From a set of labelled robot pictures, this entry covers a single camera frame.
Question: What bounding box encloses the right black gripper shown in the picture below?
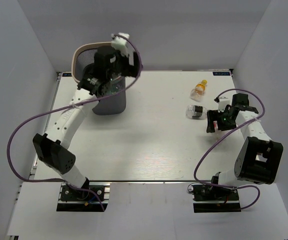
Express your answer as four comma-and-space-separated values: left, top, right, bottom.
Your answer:
206, 108, 237, 133

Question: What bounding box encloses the clear bottle black label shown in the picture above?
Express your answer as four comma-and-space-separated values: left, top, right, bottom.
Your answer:
185, 105, 207, 120

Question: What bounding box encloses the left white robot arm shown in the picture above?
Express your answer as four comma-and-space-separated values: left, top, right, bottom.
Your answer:
32, 44, 142, 200

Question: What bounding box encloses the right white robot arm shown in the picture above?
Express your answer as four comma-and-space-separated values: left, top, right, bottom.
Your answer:
206, 93, 284, 200

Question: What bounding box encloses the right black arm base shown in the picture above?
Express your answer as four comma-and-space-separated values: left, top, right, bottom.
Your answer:
187, 182, 242, 214

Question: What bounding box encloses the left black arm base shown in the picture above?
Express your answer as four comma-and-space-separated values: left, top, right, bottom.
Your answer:
56, 182, 110, 213

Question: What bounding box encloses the grey mesh waste bin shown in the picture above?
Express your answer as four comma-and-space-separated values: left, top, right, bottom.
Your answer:
71, 42, 129, 116

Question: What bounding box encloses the small bottle yellow cap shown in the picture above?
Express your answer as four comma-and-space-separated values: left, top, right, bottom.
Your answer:
189, 79, 208, 102

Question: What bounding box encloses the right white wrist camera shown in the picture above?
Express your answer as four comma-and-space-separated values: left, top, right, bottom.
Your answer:
214, 96, 230, 113

